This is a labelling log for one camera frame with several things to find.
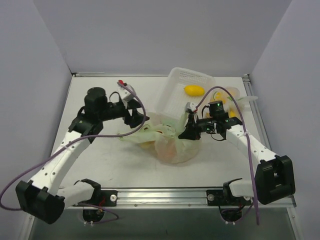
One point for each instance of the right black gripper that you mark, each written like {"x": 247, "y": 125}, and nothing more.
{"x": 193, "y": 125}

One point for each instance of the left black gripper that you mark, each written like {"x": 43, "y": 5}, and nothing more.
{"x": 129, "y": 113}

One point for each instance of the green avocado print plastic bag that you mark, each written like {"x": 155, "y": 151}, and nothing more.
{"x": 159, "y": 137}

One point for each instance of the white plastic basket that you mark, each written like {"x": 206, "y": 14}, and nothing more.
{"x": 172, "y": 100}

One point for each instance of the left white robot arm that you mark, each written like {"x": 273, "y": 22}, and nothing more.
{"x": 83, "y": 130}

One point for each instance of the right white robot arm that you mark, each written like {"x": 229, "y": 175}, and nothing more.
{"x": 233, "y": 131}

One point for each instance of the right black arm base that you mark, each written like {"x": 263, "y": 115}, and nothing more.
{"x": 216, "y": 197}

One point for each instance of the yellow fake mango back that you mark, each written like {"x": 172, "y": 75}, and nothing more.
{"x": 194, "y": 90}

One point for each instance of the tied clear bag of fruits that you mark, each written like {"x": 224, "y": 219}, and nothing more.
{"x": 228, "y": 103}

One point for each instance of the aluminium right rail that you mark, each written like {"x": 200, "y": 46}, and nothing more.
{"x": 262, "y": 130}

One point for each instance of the aluminium rail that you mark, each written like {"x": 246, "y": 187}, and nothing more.
{"x": 160, "y": 197}
{"x": 262, "y": 130}

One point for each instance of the aluminium front rail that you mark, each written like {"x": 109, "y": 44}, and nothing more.
{"x": 160, "y": 197}

